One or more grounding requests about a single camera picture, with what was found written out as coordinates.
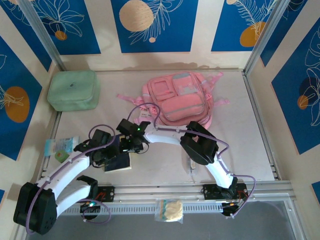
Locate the thick dark blue book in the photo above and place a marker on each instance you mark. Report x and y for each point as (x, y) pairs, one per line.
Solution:
(120, 163)

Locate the pink backpack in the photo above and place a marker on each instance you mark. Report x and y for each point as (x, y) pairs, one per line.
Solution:
(180, 97)

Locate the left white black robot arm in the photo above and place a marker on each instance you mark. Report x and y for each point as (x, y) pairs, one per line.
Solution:
(65, 167)

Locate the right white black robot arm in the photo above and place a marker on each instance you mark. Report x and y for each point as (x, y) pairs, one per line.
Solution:
(165, 136)

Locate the light blue tissue pack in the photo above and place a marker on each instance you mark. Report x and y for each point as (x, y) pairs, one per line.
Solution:
(61, 143)

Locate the clear packaged stationery item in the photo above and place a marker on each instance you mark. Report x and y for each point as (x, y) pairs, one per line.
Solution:
(192, 168)

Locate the mint green zip pouch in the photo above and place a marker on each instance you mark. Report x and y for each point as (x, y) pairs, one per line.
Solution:
(72, 91)

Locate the clear bag with yellow contents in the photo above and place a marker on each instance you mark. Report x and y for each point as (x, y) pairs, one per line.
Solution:
(170, 210)

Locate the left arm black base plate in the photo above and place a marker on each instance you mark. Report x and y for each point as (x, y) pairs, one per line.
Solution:
(110, 193)

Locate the aluminium table rail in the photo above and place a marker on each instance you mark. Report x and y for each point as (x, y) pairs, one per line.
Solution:
(155, 191)

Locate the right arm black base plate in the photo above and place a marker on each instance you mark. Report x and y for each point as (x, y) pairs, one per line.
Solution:
(210, 191)

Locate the aluminium frame post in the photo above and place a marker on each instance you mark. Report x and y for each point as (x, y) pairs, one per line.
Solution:
(42, 35)
(265, 35)

